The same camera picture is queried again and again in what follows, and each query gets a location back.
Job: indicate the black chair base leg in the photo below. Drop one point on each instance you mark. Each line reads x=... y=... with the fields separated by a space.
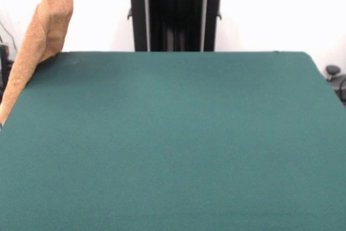
x=341 y=85

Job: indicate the tan terry towel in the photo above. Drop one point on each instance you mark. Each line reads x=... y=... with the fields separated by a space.
x=46 y=30

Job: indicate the black chair caster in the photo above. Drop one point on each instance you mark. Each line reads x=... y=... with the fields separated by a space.
x=333 y=70

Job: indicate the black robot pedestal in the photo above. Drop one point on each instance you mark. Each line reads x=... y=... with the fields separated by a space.
x=175 y=12

